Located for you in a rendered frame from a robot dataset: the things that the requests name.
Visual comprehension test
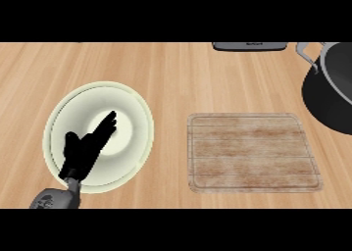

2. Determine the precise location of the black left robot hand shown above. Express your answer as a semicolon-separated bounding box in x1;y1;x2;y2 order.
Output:
56;110;119;182

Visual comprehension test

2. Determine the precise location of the wooden cutting board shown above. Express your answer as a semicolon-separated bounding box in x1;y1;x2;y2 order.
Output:
185;112;324;194

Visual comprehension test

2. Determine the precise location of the pale green bowl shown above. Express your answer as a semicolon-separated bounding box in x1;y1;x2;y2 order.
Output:
42;80;156;194

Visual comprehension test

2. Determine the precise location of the dark grey appliance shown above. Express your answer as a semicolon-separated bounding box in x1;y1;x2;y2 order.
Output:
210;41;290;52

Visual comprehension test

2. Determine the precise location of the black pot with metal handle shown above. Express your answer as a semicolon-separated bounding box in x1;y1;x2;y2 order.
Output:
294;41;352;136

